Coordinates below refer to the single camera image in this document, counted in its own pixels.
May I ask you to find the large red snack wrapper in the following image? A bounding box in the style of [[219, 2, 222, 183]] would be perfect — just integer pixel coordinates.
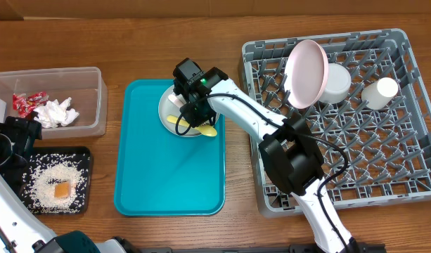
[[12, 91, 49, 118]]

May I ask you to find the white napkin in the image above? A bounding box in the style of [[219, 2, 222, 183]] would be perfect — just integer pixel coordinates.
[[34, 97, 79, 129]]

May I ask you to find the yellow plastic spoon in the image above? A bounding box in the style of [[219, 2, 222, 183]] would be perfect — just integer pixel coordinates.
[[167, 115, 217, 137]]

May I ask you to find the orange food cube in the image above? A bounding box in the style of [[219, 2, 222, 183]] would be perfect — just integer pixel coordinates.
[[54, 181, 72, 199]]

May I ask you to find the pink plate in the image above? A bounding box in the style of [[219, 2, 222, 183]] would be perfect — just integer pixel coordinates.
[[284, 39, 328, 109]]

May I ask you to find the grey bowl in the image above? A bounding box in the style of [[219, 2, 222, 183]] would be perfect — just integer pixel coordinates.
[[319, 63, 352, 104]]

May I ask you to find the white paper cup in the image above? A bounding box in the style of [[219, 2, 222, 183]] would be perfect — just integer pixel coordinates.
[[361, 77, 399, 110]]

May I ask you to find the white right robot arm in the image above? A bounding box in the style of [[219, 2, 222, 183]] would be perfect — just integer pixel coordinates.
[[173, 58, 360, 252]]

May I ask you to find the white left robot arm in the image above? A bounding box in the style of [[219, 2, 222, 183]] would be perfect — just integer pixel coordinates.
[[0, 117, 127, 253]]

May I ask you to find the black food waste tray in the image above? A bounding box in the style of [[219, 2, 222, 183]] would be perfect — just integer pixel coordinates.
[[20, 145, 94, 216]]

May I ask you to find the grey dishwasher rack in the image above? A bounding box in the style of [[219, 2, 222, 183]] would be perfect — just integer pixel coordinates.
[[239, 28, 431, 209]]

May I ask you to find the grey plate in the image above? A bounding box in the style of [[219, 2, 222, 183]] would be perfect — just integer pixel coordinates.
[[158, 86, 221, 137]]

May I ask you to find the pile of white rice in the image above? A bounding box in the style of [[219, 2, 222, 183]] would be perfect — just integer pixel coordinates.
[[21, 153, 89, 214]]

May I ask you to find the clear plastic bin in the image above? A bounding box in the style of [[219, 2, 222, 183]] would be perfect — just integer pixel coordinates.
[[0, 67, 108, 139]]

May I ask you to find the teal plastic tray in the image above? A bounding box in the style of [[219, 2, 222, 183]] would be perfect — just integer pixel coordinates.
[[114, 79, 226, 216]]

